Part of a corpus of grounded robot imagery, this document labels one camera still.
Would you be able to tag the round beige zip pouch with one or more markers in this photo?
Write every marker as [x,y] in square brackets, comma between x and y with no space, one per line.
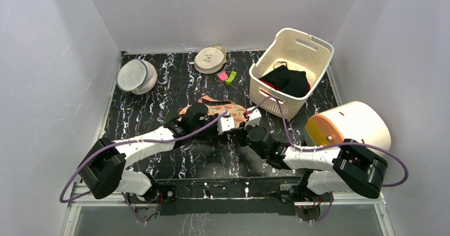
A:
[211,59]

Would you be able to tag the white mesh round laundry bag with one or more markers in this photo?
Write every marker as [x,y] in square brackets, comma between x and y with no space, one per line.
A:
[137,76]

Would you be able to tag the black clothing in basket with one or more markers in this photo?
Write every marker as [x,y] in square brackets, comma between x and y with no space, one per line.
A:
[289,82]

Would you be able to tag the green block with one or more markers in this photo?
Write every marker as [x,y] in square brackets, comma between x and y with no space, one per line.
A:
[230,78]

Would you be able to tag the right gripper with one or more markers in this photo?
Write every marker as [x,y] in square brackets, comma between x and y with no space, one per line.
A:
[246,128]

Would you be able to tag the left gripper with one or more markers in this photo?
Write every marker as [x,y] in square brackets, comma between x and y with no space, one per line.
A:
[214,118]

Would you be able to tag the floral mesh laundry bag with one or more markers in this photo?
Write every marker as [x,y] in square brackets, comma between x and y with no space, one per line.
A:
[220,106]

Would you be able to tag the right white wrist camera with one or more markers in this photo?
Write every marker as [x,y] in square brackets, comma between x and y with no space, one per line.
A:
[253,116]

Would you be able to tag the white drum with orange lid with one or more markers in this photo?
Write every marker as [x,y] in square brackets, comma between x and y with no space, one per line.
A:
[354,120]

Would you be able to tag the pink block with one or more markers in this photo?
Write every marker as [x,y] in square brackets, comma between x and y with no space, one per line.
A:
[222,76]

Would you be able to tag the cream plastic laundry basket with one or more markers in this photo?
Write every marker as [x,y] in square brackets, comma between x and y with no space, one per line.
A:
[299,51]

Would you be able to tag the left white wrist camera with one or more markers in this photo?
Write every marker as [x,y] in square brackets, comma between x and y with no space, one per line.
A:
[225,123]

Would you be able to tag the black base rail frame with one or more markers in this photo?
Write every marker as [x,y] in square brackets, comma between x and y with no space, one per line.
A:
[247,195]

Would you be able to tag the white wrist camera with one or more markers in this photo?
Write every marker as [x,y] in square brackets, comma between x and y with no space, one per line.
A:
[225,123]
[253,116]

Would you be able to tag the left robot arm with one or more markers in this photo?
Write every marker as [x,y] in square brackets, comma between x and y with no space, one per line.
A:
[104,170]

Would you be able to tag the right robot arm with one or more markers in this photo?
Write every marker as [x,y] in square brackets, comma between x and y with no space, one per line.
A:
[346,167]

